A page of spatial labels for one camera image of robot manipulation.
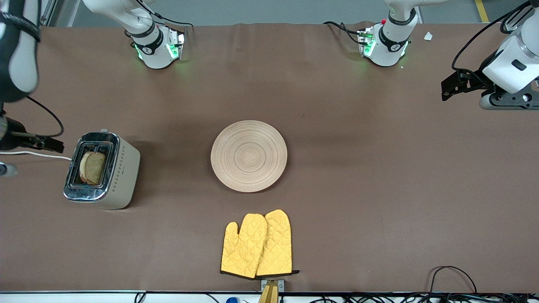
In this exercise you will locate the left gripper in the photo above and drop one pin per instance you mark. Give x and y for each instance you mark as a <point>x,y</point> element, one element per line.
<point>472,80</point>

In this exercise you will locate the brown table cover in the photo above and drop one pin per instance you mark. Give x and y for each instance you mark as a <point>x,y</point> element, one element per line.
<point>379,147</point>

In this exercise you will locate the round wooden plate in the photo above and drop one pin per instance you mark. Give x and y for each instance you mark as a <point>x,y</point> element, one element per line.
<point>248,155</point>

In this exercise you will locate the grey metal clamp bracket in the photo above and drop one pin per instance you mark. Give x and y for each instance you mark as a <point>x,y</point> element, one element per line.
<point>281,285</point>

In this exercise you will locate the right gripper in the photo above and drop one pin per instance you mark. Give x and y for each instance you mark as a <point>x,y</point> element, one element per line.
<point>12,134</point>

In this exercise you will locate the yellow quilted oven mitt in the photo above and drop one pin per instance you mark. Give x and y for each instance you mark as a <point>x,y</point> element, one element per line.
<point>278,244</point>
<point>244,248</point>

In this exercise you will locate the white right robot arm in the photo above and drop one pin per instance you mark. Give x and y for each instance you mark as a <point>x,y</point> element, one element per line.
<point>156,54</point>

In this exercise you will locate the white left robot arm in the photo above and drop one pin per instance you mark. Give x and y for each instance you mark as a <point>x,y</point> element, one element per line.
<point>389,46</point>

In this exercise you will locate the aluminium frame strut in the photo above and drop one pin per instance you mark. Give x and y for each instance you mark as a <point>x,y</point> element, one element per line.
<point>46,17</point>
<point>510,27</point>

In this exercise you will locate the blue round cap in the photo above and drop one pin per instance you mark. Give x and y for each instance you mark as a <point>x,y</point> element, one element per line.
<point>232,300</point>

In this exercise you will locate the yellow wooden stick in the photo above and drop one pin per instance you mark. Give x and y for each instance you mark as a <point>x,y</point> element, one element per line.
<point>269,294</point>

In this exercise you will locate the silver beige two-slot toaster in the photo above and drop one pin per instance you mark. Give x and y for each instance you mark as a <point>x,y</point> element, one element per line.
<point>122,176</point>

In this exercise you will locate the brown bread slice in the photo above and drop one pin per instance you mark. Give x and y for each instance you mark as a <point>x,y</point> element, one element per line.
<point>94,168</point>

